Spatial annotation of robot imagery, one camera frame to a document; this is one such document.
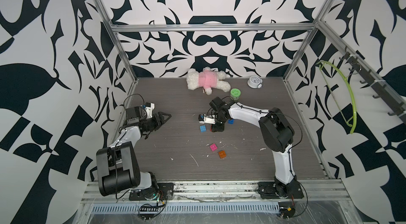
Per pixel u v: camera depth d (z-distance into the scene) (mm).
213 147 862
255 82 1146
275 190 674
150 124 774
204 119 848
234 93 1049
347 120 709
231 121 964
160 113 795
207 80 1081
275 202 728
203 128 939
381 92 551
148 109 826
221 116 711
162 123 776
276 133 531
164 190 743
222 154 847
